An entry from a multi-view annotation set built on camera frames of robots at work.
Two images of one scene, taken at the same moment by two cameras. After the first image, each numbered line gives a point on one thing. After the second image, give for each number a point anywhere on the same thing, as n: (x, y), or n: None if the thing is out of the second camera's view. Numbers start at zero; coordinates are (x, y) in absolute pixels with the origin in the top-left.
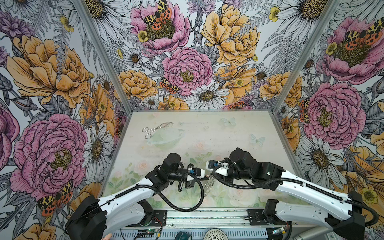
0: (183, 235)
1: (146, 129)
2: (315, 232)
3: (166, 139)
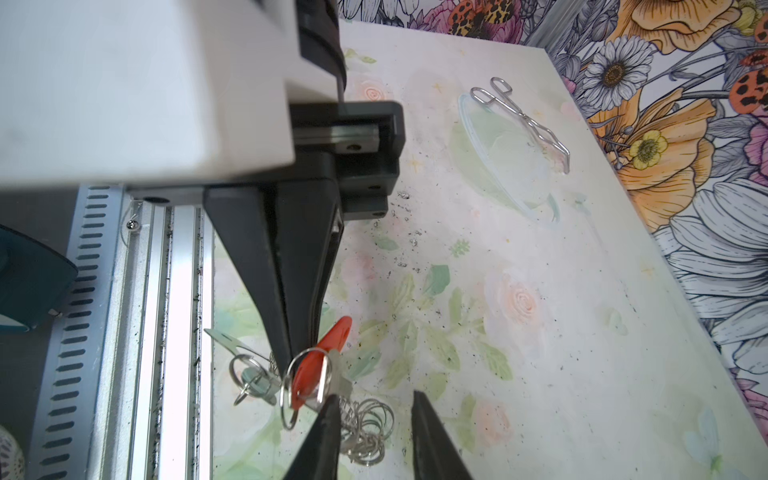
0: (35, 280)
1: (500, 90)
2: None
3: (512, 158)
